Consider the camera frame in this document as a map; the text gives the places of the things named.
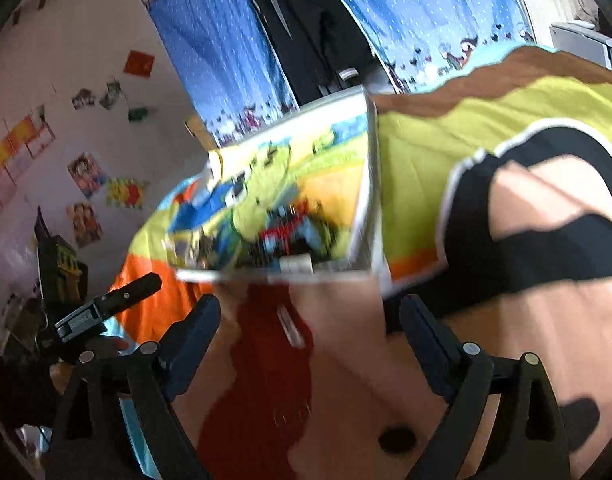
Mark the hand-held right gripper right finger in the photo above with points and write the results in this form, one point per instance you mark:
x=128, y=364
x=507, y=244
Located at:
x=425, y=340

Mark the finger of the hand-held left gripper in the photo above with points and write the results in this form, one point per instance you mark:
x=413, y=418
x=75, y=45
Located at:
x=121, y=297

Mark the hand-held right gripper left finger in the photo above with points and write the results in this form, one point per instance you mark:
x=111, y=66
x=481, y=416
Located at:
x=196, y=345

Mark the white cartoon print box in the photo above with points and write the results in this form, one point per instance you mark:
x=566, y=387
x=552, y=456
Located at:
x=286, y=200

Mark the person's left hand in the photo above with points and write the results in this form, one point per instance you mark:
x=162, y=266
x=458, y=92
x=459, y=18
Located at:
x=113, y=346

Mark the colourful printed blanket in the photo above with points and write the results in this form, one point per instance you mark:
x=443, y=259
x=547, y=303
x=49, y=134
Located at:
x=485, y=340

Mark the brown cardboard piece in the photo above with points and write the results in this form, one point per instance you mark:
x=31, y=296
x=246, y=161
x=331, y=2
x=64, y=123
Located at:
x=198, y=131

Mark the blue dotted curtain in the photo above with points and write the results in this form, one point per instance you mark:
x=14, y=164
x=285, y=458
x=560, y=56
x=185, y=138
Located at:
x=425, y=10
x=221, y=50

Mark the dark hanging clothing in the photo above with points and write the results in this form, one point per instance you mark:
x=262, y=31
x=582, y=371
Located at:
x=311, y=30

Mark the white appliance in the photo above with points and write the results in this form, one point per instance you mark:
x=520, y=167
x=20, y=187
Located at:
x=583, y=45

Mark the cartoon family wall poster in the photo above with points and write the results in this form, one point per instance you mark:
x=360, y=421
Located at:
x=85, y=225

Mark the yellow cartoon wall poster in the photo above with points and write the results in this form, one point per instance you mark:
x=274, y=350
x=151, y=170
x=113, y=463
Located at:
x=127, y=193

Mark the anime character wall poster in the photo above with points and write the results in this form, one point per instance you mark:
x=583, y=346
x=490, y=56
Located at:
x=87, y=175

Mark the pink wall chart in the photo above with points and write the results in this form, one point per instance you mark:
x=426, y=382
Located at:
x=16, y=160

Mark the green wall ornament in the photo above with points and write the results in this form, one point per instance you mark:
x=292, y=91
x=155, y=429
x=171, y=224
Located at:
x=138, y=113

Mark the small wall photo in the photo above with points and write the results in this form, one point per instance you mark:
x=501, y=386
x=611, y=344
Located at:
x=111, y=95
x=83, y=99

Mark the red square wall paper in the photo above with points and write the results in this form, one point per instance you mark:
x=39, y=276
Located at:
x=138, y=64

